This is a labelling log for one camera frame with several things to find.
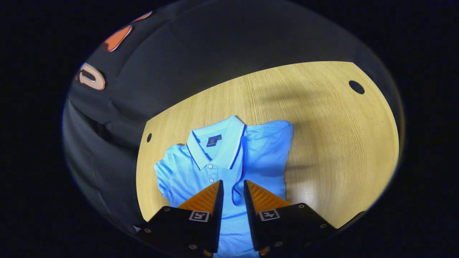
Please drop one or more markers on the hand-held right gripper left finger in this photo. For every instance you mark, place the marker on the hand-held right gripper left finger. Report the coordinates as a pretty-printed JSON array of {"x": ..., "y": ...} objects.
[{"x": 216, "y": 229}]

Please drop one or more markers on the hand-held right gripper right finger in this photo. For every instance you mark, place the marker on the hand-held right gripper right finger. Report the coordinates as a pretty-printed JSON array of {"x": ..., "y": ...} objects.
[{"x": 251, "y": 222}]

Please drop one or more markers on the light blue polo T-shirt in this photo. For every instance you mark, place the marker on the light blue polo T-shirt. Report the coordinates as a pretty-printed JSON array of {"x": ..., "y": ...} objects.
[{"x": 261, "y": 157}]

